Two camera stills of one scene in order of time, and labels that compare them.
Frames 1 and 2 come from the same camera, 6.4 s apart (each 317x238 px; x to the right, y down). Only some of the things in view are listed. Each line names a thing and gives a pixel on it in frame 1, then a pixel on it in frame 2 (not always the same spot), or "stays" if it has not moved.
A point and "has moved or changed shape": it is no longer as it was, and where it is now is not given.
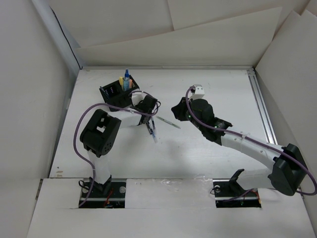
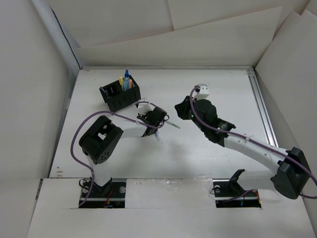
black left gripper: x=137 y=105 to x=144 y=114
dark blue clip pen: x=150 y=130 has moved or changed shape
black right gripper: x=179 y=110 stays
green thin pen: x=172 y=124 stays
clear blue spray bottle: x=126 y=81 stays
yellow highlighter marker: x=121 y=81 stays
